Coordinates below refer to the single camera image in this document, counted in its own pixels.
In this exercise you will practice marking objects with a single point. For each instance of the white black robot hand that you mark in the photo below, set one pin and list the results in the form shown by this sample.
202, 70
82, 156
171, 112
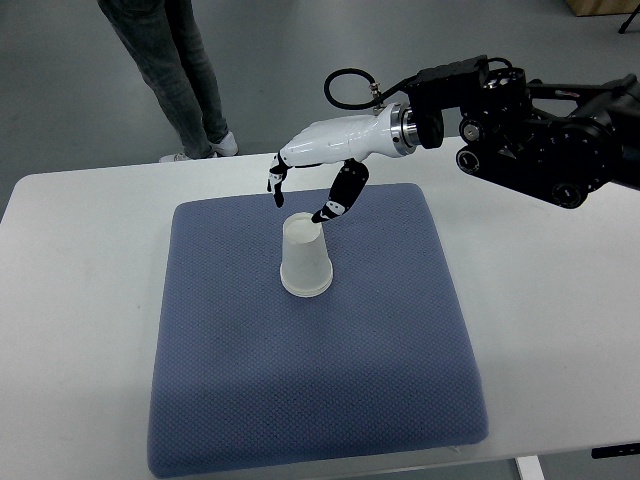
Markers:
349, 141

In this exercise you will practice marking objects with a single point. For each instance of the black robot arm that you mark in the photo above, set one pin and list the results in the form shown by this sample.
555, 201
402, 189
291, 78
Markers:
553, 142

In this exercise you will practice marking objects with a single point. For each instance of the white paper cup on cushion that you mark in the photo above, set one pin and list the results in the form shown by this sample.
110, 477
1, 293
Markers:
306, 269

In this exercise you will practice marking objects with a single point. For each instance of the white sneaker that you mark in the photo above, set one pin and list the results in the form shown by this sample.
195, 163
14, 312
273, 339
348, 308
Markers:
227, 147

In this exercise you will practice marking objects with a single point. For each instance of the cardboard box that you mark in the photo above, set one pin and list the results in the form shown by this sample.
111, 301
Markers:
583, 8

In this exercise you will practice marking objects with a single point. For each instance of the person legs in grey jeans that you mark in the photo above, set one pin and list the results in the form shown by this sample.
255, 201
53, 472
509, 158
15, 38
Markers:
164, 41

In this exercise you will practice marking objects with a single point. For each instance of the black tripod leg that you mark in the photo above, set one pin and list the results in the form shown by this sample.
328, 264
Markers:
625, 25

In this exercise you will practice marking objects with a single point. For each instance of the blue grey mesh cushion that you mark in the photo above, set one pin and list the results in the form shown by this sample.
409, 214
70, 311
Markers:
247, 375

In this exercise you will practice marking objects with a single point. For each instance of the white table leg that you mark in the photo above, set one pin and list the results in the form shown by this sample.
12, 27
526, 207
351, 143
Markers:
529, 468

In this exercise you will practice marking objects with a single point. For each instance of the black table control panel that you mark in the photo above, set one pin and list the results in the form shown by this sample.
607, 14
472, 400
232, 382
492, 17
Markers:
614, 451

